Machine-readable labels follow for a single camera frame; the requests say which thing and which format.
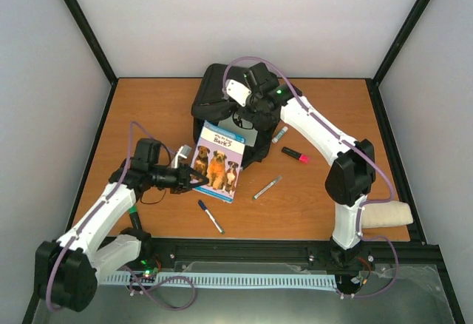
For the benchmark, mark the black student backpack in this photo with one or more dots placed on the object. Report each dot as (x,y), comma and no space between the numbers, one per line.
(211,106)

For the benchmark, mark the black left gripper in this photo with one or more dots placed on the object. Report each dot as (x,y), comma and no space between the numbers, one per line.
(183,182)

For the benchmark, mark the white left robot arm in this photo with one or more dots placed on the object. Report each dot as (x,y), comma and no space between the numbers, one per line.
(68,270)

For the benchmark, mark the black frame post left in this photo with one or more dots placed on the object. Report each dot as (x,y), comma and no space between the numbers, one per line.
(84,26)

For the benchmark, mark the dog picture book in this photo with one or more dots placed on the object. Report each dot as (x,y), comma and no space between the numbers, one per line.
(218,156)

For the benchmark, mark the black frame post right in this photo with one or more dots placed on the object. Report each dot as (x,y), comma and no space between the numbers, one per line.
(399,41)

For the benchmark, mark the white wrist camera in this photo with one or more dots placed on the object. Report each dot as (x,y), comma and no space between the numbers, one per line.
(181,154)
(237,91)

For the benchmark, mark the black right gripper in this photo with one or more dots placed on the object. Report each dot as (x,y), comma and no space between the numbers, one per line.
(256,116)

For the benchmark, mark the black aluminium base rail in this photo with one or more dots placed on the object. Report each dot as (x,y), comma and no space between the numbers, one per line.
(312,255)

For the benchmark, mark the black frame post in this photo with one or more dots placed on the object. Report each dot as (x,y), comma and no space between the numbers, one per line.
(84,26)
(399,41)

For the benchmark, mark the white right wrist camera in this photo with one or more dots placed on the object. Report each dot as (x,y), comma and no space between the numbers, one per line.
(237,91)

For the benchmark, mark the green capped black marker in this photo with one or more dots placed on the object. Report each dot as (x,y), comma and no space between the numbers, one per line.
(135,218)

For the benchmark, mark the white pen green tip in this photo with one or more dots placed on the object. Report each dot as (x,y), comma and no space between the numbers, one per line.
(267,187)

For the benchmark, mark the grey book with G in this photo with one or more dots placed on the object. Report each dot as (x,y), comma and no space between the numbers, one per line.
(240,126)

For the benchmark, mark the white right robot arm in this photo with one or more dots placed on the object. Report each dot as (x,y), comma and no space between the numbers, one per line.
(352,163)

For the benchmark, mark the white glue stick green cap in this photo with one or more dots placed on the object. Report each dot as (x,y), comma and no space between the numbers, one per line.
(279,134)

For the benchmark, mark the blue capped pen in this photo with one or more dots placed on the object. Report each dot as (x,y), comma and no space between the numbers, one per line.
(211,217)

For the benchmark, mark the pink highlighter marker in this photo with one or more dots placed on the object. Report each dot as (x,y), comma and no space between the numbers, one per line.
(294,154)

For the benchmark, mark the beige cloth roll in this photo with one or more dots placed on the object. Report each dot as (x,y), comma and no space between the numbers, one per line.
(385,215)

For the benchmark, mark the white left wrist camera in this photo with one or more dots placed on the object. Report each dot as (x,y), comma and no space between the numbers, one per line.
(181,154)

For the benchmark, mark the light blue cable duct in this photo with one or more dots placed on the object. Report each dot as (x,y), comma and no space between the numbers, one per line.
(321,282)

